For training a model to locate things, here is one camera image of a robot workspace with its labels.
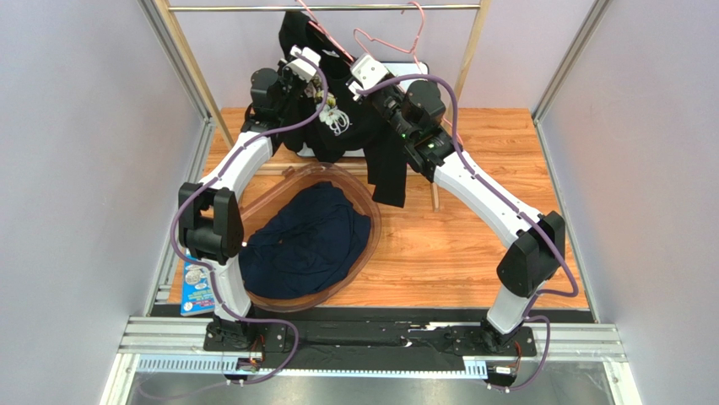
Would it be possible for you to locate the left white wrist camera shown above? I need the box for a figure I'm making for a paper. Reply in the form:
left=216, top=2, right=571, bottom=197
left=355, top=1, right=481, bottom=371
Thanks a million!
left=288, top=46, right=321, bottom=83

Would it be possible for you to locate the blue illustrated booklet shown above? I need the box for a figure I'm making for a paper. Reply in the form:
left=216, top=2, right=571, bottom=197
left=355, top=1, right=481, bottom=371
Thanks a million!
left=180, top=262, right=215, bottom=317

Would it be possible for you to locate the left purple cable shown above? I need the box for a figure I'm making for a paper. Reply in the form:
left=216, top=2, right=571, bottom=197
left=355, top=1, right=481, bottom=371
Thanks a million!
left=169, top=53, right=329, bottom=386

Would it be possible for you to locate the transparent brown plastic basin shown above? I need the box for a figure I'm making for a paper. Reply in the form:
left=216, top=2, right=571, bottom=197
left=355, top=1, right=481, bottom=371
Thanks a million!
left=240, top=163, right=381, bottom=312

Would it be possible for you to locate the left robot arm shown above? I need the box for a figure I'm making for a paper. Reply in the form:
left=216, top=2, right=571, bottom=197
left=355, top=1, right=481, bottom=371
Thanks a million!
left=171, top=67, right=316, bottom=352

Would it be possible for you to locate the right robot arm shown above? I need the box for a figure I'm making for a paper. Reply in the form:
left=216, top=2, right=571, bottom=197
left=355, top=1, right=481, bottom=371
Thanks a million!
left=358, top=74, right=566, bottom=353

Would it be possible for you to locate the left aluminium frame post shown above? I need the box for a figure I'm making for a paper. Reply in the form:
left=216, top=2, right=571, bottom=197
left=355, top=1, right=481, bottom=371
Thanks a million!
left=138, top=0, right=212, bottom=123

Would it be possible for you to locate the aluminium frame post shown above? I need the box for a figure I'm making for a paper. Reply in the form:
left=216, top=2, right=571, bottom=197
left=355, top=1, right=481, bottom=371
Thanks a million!
left=138, top=0, right=212, bottom=123
left=532, top=0, right=612, bottom=125

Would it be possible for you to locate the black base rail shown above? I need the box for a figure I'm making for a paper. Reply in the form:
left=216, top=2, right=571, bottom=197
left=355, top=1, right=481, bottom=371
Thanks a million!
left=203, top=307, right=540, bottom=371

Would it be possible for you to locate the black floral t-shirt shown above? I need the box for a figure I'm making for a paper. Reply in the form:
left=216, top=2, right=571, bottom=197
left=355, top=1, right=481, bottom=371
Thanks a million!
left=278, top=12, right=407, bottom=208

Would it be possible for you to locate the pink wire hanger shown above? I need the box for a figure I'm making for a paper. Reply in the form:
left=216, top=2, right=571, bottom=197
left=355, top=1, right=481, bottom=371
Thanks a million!
left=295, top=0, right=354, bottom=63
left=352, top=1, right=468, bottom=147

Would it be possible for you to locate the wooden clothes rack frame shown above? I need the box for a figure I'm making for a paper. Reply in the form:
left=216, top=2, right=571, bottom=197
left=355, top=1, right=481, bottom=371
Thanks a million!
left=152, top=0, right=493, bottom=213

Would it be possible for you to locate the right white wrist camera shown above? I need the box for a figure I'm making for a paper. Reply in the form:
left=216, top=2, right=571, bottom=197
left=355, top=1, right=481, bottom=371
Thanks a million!
left=346, top=53, right=390, bottom=102

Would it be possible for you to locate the navy blue garment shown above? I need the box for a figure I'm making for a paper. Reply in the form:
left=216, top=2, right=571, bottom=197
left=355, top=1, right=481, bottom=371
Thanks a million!
left=237, top=181, right=372, bottom=300

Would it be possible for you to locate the right aluminium frame post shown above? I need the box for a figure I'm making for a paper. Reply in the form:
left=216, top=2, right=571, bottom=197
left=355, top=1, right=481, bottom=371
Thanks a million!
left=532, top=0, right=612, bottom=125

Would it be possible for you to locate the whiteboard with red writing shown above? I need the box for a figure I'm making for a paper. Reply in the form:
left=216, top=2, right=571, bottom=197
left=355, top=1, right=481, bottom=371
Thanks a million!
left=295, top=62, right=430, bottom=159

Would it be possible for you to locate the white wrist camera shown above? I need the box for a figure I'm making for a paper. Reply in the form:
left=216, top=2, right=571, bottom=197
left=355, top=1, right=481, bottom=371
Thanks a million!
left=288, top=46, right=321, bottom=83
left=346, top=53, right=390, bottom=102

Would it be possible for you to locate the metal hanging rod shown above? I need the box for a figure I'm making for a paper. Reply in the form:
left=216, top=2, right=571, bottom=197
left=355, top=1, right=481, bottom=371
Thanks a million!
left=169, top=3, right=481, bottom=13

